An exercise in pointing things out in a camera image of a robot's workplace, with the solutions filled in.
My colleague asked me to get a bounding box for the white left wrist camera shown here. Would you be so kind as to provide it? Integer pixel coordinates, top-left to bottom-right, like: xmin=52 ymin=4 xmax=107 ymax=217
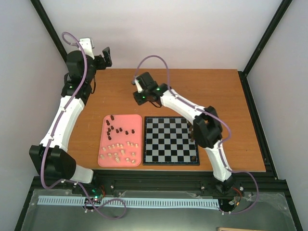
xmin=79 ymin=38 xmax=95 ymax=59

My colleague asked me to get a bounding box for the black side frame rail right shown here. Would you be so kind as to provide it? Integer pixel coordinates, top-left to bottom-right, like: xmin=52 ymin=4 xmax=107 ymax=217
xmin=238 ymin=71 xmax=278 ymax=178

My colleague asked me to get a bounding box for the black aluminium frame post right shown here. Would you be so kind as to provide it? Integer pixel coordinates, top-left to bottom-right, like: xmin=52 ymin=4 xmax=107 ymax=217
xmin=243 ymin=0 xmax=292 ymax=77

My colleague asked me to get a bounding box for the black aluminium frame post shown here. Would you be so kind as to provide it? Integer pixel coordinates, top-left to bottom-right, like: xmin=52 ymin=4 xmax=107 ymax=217
xmin=243 ymin=0 xmax=292 ymax=77
xmin=30 ymin=0 xmax=67 ymax=63

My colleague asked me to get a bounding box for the black white chessboard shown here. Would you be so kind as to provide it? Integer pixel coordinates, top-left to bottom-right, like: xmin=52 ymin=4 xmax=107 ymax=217
xmin=143 ymin=116 xmax=200 ymax=166

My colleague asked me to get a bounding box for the black aluminium frame post left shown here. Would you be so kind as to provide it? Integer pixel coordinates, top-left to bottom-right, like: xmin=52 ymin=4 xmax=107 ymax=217
xmin=30 ymin=0 xmax=67 ymax=63

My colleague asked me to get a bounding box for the pink plastic tray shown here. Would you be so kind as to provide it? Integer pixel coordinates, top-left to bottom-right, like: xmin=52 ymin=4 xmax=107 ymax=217
xmin=98 ymin=115 xmax=142 ymax=168

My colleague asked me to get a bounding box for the light blue slotted cable duct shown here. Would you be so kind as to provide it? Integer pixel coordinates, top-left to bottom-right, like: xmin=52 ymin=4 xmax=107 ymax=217
xmin=37 ymin=195 xmax=219 ymax=210

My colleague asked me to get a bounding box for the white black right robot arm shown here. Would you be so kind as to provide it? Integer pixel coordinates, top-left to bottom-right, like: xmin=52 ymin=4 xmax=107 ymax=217
xmin=132 ymin=72 xmax=234 ymax=194

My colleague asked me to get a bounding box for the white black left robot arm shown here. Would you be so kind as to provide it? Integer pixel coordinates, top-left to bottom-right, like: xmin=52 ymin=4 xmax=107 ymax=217
xmin=29 ymin=47 xmax=112 ymax=194

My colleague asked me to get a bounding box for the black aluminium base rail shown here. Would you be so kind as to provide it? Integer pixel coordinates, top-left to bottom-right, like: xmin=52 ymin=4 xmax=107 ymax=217
xmin=31 ymin=169 xmax=287 ymax=199

